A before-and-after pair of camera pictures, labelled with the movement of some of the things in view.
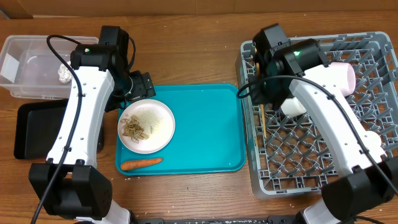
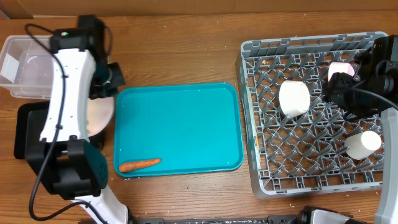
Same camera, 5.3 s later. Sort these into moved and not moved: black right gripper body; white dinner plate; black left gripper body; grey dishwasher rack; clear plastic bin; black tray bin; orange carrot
Moved: black left gripper body; black right gripper body; white dinner plate
Not moved: black tray bin; grey dishwasher rack; clear plastic bin; orange carrot
